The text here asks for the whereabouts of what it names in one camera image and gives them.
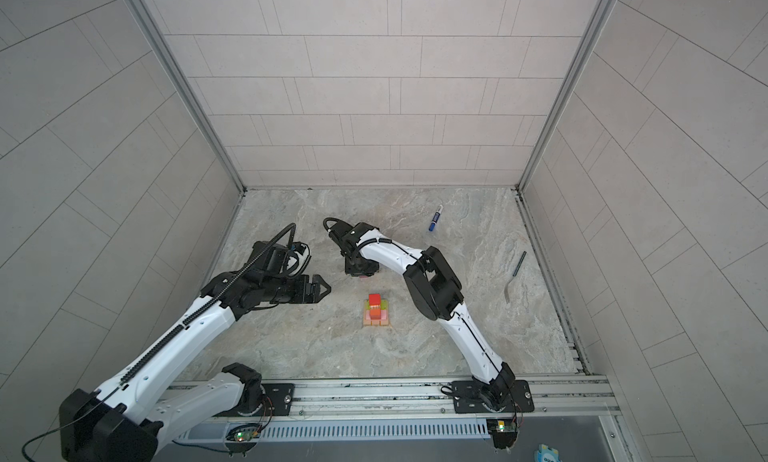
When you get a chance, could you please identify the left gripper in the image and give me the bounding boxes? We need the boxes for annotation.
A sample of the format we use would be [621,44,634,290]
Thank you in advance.
[260,273,335,303]

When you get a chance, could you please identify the lime green rectangular block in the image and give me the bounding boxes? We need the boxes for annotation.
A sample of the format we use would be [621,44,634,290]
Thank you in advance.
[364,300,389,312]

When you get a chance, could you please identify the pink rectangular block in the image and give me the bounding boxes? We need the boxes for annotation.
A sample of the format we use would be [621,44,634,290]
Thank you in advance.
[364,309,389,322]

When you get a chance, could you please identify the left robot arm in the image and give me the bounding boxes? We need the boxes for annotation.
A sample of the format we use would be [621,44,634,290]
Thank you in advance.
[59,241,330,461]

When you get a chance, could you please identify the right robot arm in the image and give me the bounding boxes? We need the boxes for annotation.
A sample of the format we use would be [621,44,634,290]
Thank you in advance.
[323,217,517,412]

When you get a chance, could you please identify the blue marker pen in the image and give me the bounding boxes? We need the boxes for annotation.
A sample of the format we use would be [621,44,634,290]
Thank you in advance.
[428,205,443,232]

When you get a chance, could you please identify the left circuit board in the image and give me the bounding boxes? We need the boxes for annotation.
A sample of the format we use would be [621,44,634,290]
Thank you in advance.
[225,423,264,443]

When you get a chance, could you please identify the circuit board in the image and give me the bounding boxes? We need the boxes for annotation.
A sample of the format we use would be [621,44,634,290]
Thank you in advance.
[486,419,519,450]
[225,423,264,443]

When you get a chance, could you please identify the dark grey pen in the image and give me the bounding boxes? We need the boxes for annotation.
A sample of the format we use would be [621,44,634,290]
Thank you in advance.
[512,250,527,278]

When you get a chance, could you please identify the right circuit board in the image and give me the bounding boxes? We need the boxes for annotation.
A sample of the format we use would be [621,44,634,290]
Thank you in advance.
[486,419,519,450]

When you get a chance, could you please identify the light blue object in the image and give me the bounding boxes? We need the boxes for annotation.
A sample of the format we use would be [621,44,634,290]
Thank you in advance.
[534,444,560,462]

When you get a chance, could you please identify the aluminium mounting rail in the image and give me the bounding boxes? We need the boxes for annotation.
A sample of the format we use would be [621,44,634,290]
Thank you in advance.
[116,374,622,424]

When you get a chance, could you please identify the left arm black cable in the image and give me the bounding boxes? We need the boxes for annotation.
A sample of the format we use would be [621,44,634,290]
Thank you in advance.
[21,413,85,462]

